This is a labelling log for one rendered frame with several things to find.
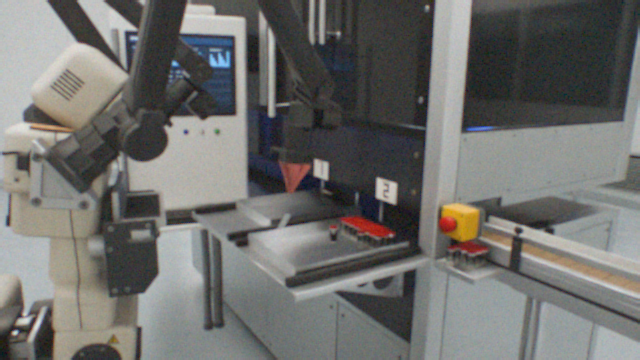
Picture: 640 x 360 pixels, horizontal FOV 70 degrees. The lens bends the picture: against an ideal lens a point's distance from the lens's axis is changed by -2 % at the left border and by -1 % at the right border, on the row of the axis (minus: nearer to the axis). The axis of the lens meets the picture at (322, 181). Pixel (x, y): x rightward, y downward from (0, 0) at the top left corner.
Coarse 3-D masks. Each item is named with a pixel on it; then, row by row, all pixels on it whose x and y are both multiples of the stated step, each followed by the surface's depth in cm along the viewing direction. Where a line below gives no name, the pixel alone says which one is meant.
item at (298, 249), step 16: (304, 224) 134; (320, 224) 137; (336, 224) 140; (256, 240) 121; (272, 240) 129; (288, 240) 130; (304, 240) 130; (320, 240) 131; (352, 240) 131; (272, 256) 113; (288, 256) 119; (304, 256) 119; (320, 256) 119; (336, 256) 119; (352, 256) 112; (368, 256) 115; (288, 272) 107; (304, 272) 105
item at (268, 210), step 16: (304, 192) 173; (320, 192) 177; (240, 208) 156; (256, 208) 160; (272, 208) 161; (288, 208) 161; (304, 208) 161; (320, 208) 162; (336, 208) 163; (352, 208) 154; (272, 224) 138
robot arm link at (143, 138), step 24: (168, 0) 70; (144, 24) 71; (168, 24) 72; (144, 48) 72; (168, 48) 74; (144, 72) 74; (168, 72) 76; (144, 96) 76; (144, 120) 76; (120, 144) 78; (144, 144) 79
